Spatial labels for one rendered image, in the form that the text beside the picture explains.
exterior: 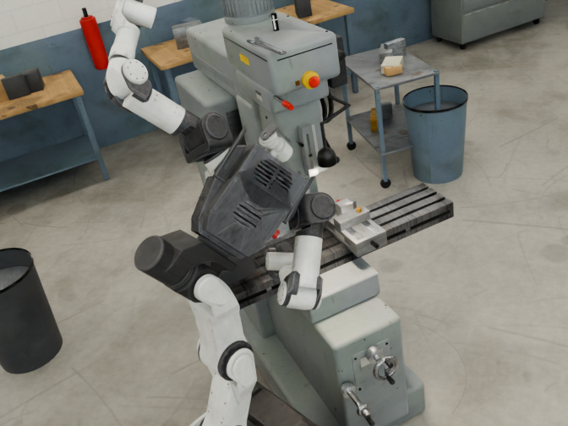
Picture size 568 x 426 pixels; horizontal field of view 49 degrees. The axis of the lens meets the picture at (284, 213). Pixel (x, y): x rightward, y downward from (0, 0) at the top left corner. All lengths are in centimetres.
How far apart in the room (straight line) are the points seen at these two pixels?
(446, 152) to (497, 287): 128
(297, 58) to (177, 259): 79
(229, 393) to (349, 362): 60
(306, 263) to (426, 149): 290
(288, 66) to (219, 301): 81
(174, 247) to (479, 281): 247
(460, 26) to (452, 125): 294
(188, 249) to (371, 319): 104
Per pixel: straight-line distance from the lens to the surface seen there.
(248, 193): 182
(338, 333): 258
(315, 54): 217
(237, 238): 185
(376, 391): 282
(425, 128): 468
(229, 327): 209
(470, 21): 755
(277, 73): 212
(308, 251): 200
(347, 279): 265
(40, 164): 622
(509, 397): 333
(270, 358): 331
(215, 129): 190
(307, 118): 238
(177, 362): 376
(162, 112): 189
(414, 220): 284
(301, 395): 311
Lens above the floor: 251
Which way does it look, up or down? 32 degrees down
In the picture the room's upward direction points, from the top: 11 degrees counter-clockwise
